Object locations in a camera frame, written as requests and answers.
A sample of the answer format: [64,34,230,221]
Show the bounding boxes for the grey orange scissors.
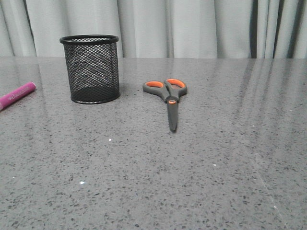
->
[142,79,187,133]

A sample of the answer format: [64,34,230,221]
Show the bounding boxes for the pink marker pen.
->
[0,82,36,110]

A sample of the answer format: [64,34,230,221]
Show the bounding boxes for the black mesh pen cup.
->
[59,34,120,104]

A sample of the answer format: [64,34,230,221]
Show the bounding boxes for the grey curtain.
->
[0,0,307,58]

